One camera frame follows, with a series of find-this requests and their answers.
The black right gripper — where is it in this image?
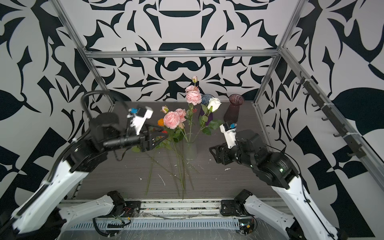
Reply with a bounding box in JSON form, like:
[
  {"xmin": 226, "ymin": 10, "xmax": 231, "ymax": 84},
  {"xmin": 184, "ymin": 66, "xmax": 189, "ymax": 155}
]
[{"xmin": 208, "ymin": 139, "xmax": 256, "ymax": 168}]

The pink carnation stem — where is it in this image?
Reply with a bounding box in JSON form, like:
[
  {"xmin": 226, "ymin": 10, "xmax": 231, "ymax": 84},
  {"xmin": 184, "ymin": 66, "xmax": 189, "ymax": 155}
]
[
  {"xmin": 161, "ymin": 106, "xmax": 187, "ymax": 143},
  {"xmin": 185, "ymin": 76, "xmax": 202, "ymax": 143}
]

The purple blue glass vase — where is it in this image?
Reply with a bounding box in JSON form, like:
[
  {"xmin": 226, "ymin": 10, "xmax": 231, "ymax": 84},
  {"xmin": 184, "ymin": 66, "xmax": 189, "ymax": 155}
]
[{"xmin": 199, "ymin": 94, "xmax": 214, "ymax": 127}]

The white artificial rose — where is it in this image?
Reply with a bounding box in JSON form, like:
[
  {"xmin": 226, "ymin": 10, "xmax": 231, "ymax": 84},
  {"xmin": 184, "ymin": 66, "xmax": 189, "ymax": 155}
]
[{"xmin": 197, "ymin": 98, "xmax": 222, "ymax": 136}]

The clear ribbed glass vase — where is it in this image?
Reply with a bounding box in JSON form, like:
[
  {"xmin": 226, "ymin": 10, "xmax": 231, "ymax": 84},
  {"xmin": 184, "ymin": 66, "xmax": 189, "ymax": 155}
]
[{"xmin": 183, "ymin": 141, "xmax": 198, "ymax": 162}]

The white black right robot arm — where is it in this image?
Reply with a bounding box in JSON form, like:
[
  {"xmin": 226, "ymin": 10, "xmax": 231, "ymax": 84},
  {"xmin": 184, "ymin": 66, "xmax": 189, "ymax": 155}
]
[{"xmin": 209, "ymin": 124, "xmax": 348, "ymax": 240}]

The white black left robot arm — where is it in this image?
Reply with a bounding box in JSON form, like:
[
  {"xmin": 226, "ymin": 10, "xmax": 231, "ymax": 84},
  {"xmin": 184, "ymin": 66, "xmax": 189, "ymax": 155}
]
[{"xmin": 1, "ymin": 90, "xmax": 168, "ymax": 240}]

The smoky pink glass vase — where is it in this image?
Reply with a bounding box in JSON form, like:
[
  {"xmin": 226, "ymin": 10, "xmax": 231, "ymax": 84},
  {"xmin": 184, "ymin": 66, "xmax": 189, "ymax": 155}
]
[{"xmin": 224, "ymin": 94, "xmax": 245, "ymax": 123}]

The orange artificial rose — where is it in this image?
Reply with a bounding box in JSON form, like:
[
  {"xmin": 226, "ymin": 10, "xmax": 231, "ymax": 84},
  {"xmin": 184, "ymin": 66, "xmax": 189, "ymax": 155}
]
[{"xmin": 158, "ymin": 119, "xmax": 165, "ymax": 127}]

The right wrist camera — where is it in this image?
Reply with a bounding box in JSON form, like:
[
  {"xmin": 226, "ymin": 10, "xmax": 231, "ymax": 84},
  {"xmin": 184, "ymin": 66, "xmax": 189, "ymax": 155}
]
[{"xmin": 220, "ymin": 121, "xmax": 237, "ymax": 149}]

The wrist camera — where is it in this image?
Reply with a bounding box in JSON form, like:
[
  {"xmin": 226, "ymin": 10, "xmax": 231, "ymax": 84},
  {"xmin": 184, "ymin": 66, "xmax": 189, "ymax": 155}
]
[
  {"xmin": 127, "ymin": 106, "xmax": 153, "ymax": 135},
  {"xmin": 220, "ymin": 121, "xmax": 237, "ymax": 149}
]

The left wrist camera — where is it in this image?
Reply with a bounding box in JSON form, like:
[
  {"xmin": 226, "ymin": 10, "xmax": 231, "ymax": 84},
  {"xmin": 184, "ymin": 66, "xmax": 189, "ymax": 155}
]
[{"xmin": 127, "ymin": 106, "xmax": 153, "ymax": 135}]

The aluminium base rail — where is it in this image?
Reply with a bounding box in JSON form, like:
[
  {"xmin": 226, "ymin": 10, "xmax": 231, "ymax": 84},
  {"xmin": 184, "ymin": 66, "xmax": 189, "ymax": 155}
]
[{"xmin": 119, "ymin": 198, "xmax": 307, "ymax": 217}]

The white slotted cable duct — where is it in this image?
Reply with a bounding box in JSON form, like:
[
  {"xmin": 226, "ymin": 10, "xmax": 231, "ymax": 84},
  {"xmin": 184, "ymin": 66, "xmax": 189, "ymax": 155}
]
[{"xmin": 59, "ymin": 218, "xmax": 241, "ymax": 231}]

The aluminium frame crossbar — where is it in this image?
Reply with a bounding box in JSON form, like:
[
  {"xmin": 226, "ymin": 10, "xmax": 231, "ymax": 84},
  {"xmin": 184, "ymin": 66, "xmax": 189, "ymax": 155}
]
[{"xmin": 85, "ymin": 50, "xmax": 278, "ymax": 59}]

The grey wall hook rail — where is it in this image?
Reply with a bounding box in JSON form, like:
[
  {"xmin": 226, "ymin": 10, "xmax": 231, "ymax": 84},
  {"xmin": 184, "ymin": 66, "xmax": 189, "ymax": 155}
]
[{"xmin": 297, "ymin": 73, "xmax": 367, "ymax": 159}]

